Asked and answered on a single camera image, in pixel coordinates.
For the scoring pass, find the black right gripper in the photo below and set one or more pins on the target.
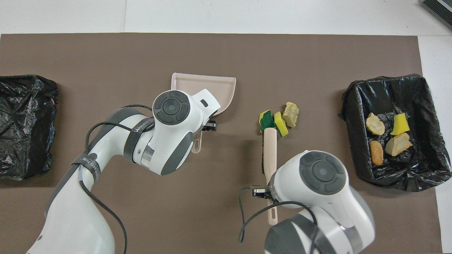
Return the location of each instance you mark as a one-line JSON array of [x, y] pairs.
[[262, 191]]

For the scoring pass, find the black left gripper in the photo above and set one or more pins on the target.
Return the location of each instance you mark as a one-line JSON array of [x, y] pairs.
[[211, 125]]

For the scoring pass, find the beige hand brush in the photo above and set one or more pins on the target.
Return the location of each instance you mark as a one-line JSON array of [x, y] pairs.
[[270, 148]]

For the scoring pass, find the beige plastic dustpan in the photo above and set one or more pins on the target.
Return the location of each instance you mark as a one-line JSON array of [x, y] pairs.
[[197, 83]]

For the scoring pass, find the green topped sponge piece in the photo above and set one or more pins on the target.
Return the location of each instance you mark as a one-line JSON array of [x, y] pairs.
[[266, 120]]

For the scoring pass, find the yellow sponge green edge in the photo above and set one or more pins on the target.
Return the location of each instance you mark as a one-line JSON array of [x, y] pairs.
[[281, 125]]

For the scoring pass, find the small pale bread chunk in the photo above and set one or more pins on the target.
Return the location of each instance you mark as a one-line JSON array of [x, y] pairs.
[[291, 114]]

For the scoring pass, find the brown oval bread roll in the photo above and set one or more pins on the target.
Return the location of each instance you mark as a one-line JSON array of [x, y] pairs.
[[376, 153]]

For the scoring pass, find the striped orange bread piece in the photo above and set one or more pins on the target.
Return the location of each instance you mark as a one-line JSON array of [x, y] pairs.
[[375, 125]]

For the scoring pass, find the large pale bread chunk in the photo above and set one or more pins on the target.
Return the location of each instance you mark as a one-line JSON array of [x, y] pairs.
[[397, 144]]

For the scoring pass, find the plain yellow sponge piece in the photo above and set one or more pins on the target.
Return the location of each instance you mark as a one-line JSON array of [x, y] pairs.
[[400, 125]]

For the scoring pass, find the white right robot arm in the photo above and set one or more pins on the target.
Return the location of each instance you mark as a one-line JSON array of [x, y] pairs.
[[317, 183]]

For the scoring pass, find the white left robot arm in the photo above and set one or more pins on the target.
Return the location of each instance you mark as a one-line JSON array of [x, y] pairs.
[[169, 141]]

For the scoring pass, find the black bag lined bin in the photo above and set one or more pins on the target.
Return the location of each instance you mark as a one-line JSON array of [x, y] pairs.
[[24, 123], [423, 169]]

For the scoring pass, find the brown table mat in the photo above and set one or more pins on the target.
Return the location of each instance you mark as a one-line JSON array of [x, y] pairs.
[[226, 53]]

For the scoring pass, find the dark grey ridged device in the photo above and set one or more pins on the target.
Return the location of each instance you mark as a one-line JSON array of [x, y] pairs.
[[441, 8]]

